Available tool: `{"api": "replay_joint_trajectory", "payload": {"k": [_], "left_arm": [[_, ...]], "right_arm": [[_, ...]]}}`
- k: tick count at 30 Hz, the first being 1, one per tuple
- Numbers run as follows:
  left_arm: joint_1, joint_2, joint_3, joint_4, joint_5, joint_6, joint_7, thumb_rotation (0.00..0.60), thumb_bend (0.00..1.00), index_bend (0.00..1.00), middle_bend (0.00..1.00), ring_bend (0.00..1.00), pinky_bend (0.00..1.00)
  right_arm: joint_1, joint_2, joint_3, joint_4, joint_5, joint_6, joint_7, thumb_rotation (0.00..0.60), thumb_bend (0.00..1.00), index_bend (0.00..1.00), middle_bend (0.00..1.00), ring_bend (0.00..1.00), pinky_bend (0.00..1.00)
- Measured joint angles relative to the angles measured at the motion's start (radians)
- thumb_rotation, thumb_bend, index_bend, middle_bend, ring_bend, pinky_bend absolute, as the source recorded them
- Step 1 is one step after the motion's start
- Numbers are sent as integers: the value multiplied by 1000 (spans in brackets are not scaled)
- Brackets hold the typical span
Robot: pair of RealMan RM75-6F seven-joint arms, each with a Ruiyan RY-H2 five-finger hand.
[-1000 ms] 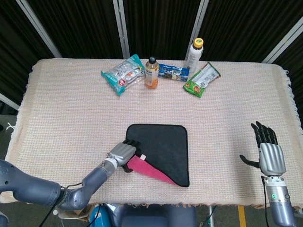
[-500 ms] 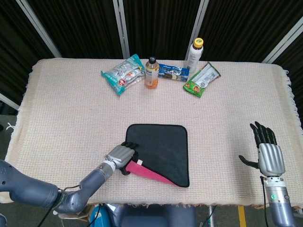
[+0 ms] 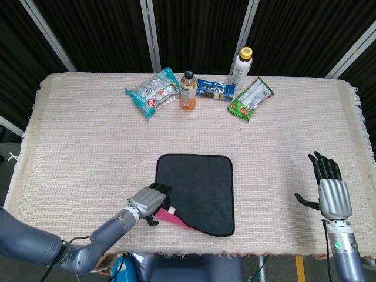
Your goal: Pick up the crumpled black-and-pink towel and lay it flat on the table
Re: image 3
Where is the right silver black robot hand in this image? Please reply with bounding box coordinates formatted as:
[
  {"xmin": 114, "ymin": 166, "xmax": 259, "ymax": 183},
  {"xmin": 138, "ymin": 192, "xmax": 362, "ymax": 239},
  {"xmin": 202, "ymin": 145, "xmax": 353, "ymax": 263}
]
[{"xmin": 294, "ymin": 151, "xmax": 353, "ymax": 220}]

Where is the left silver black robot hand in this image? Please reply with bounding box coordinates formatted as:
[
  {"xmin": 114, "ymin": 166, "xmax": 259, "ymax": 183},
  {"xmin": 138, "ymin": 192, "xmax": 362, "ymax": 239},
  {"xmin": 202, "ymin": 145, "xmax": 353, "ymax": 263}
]
[{"xmin": 126, "ymin": 182, "xmax": 173, "ymax": 227}]

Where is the black and pink cloth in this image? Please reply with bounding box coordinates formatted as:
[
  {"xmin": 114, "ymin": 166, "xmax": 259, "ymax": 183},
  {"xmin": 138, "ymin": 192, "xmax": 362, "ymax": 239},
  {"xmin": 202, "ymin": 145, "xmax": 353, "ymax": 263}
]
[{"xmin": 154, "ymin": 153, "xmax": 236, "ymax": 238}]

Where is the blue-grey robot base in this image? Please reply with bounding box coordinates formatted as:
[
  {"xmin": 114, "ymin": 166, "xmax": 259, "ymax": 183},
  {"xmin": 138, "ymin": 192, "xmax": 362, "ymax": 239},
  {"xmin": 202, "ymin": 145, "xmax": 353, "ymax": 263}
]
[{"xmin": 129, "ymin": 251, "xmax": 244, "ymax": 282}]

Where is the brown cardboard box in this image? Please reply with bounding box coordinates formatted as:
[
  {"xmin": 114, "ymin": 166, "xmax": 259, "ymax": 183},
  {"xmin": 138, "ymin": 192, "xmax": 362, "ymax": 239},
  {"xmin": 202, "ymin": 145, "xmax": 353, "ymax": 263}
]
[{"xmin": 96, "ymin": 254, "xmax": 118, "ymax": 273}]

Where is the blue plastic container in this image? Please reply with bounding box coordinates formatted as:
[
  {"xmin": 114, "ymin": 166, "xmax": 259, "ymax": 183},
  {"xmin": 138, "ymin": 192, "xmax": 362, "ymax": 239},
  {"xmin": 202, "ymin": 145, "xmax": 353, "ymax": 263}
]
[{"xmin": 110, "ymin": 254, "xmax": 136, "ymax": 282}]

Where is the beige woven tablecloth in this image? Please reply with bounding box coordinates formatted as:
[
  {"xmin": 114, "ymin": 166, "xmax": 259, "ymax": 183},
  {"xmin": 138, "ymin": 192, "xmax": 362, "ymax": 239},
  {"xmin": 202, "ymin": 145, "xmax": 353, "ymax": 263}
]
[{"xmin": 0, "ymin": 72, "xmax": 372, "ymax": 259}]

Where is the white metal table leg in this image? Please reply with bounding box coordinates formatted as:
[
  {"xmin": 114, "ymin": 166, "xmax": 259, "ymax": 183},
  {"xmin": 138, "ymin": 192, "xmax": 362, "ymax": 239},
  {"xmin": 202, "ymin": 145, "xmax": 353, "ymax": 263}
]
[{"xmin": 257, "ymin": 254, "xmax": 267, "ymax": 282}]

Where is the teal and silver snack bag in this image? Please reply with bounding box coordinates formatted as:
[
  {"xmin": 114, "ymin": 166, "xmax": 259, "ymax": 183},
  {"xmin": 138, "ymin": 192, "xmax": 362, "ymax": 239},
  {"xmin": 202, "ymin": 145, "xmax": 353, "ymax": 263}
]
[{"xmin": 125, "ymin": 66, "xmax": 182, "ymax": 120}]

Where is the orange juice bottle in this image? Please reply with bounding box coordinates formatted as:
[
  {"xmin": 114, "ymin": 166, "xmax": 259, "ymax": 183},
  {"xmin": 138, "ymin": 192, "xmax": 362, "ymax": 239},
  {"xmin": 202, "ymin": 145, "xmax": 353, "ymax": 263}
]
[{"xmin": 179, "ymin": 69, "xmax": 198, "ymax": 111}]

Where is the green snack bag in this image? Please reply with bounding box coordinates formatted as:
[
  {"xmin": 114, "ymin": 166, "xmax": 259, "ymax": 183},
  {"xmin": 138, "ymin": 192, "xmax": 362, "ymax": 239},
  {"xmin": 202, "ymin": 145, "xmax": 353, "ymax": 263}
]
[{"xmin": 226, "ymin": 76, "xmax": 276, "ymax": 122}]

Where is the blue cookie package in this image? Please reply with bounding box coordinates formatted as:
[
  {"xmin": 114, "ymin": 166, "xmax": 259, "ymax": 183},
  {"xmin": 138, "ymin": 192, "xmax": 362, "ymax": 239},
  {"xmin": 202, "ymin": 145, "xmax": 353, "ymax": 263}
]
[{"xmin": 196, "ymin": 79, "xmax": 236, "ymax": 103}]

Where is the white bottle yellow cap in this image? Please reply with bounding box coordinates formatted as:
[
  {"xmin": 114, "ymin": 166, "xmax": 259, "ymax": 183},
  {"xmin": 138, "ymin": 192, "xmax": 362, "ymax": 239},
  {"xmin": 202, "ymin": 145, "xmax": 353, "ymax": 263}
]
[{"xmin": 230, "ymin": 46, "xmax": 254, "ymax": 91}]

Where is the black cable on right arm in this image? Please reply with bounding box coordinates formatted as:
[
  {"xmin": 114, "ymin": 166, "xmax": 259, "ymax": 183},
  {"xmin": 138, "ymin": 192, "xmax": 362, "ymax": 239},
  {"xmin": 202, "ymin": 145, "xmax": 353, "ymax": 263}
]
[{"xmin": 321, "ymin": 219, "xmax": 332, "ymax": 265}]

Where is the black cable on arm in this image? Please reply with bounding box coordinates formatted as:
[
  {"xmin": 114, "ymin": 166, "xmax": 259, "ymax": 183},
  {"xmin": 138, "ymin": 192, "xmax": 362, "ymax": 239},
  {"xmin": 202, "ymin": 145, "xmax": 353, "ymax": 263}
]
[
  {"xmin": 43, "ymin": 234, "xmax": 93, "ymax": 282},
  {"xmin": 321, "ymin": 219, "xmax": 332, "ymax": 265}
]

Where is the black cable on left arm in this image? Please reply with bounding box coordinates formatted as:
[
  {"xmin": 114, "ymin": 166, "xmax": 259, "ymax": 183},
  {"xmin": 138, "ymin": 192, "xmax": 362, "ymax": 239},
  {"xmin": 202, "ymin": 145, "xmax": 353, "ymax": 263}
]
[{"xmin": 43, "ymin": 234, "xmax": 93, "ymax": 282}]

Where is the black printed strap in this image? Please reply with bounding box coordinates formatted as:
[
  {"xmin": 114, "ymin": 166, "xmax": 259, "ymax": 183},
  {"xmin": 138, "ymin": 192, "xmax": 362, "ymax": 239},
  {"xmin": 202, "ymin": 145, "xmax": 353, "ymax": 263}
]
[{"xmin": 57, "ymin": 239, "xmax": 73, "ymax": 264}]

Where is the white partition post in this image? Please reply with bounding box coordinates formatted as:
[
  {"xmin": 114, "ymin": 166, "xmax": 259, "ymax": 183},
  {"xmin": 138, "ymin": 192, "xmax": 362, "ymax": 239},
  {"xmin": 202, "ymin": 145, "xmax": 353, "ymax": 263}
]
[
  {"xmin": 228, "ymin": 0, "xmax": 260, "ymax": 76},
  {"xmin": 324, "ymin": 22, "xmax": 376, "ymax": 79},
  {"xmin": 139, "ymin": 0, "xmax": 162, "ymax": 73},
  {"xmin": 0, "ymin": 115, "xmax": 25, "ymax": 137},
  {"xmin": 19, "ymin": 0, "xmax": 78, "ymax": 73}
]

